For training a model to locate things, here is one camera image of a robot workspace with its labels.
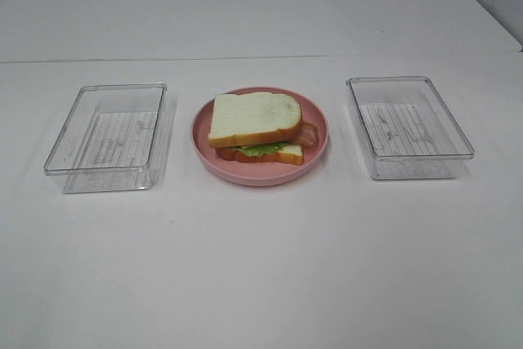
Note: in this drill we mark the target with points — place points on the green lettuce leaf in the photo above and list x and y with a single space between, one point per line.
260 150

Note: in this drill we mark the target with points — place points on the bread slice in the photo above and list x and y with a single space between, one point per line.
291 154
254 119

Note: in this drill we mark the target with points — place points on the bacon strip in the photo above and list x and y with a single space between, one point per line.
308 136

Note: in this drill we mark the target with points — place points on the clear plastic left tray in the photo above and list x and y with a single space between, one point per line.
113 139

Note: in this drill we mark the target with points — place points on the clear plastic tray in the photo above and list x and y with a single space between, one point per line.
113 139
405 129

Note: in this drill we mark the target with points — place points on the clear plastic right tray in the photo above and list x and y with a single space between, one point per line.
405 129

